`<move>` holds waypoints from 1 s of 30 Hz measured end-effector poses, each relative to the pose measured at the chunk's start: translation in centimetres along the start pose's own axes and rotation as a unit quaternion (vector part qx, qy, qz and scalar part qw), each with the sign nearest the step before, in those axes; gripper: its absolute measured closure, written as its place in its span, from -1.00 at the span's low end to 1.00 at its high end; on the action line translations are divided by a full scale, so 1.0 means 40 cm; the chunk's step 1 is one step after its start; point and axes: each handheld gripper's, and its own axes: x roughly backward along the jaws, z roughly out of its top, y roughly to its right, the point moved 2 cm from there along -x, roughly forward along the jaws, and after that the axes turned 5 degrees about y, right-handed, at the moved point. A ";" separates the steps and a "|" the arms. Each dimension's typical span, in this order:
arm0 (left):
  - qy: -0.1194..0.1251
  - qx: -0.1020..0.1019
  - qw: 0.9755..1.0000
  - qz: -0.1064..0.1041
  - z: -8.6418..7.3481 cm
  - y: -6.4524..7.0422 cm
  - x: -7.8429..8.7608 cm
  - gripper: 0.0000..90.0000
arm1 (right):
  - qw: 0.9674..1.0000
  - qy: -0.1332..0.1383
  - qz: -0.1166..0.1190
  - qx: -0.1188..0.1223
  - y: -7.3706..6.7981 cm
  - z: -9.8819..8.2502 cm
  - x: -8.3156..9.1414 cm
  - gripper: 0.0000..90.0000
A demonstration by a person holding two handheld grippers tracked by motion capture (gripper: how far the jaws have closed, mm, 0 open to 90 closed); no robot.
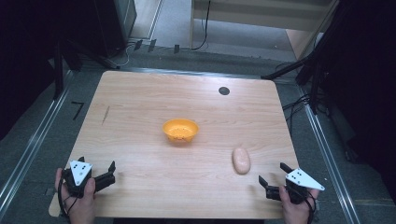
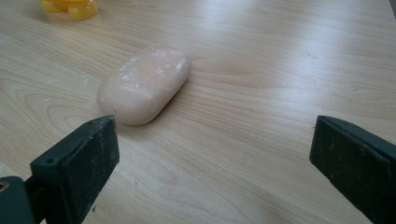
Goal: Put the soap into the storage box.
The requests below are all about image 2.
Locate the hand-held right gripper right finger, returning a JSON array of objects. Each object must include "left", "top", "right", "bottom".
[{"left": 309, "top": 115, "right": 396, "bottom": 224}]

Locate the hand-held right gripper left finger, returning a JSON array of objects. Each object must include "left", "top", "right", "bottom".
[{"left": 23, "top": 115, "right": 120, "bottom": 224}]

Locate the pale pink soap bar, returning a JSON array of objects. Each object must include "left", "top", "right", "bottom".
[{"left": 96, "top": 47, "right": 192, "bottom": 127}]

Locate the yellow plastic soap dish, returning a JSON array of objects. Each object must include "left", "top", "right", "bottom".
[{"left": 39, "top": 0, "right": 99, "bottom": 21}]

